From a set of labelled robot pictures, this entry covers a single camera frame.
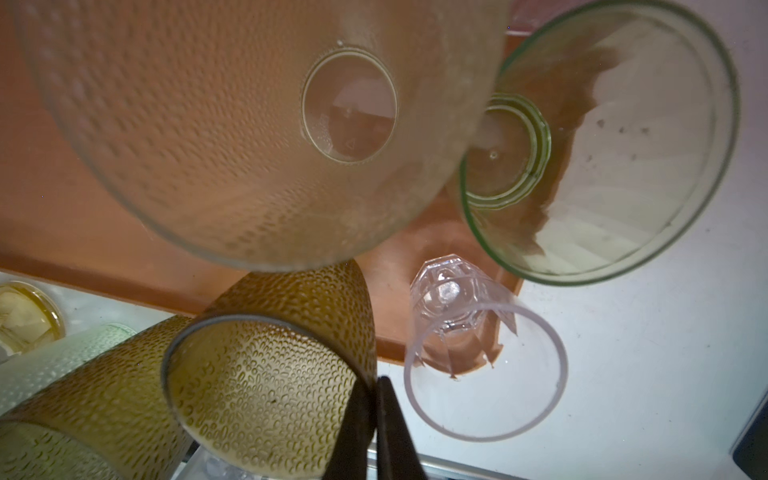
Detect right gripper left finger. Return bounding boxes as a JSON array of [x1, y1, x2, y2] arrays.
[[322, 380, 376, 480]]

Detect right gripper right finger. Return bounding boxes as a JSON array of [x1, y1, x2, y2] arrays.
[[376, 376, 428, 480]]

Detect small clear glass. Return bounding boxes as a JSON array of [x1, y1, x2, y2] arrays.
[[403, 254, 569, 442]]

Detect dark olive glass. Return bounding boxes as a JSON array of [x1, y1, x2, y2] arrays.
[[1, 315, 192, 479]]

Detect frosted pale green tumbler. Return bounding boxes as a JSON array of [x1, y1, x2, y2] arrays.
[[7, 1, 510, 272]]

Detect light green ribbed glass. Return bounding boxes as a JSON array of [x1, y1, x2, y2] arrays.
[[458, 1, 740, 286]]

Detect light green glass front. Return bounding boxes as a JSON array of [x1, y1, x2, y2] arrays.
[[1, 323, 136, 414]]

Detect yellow glass front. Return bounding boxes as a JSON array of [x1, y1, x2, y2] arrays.
[[1, 280, 66, 359]]

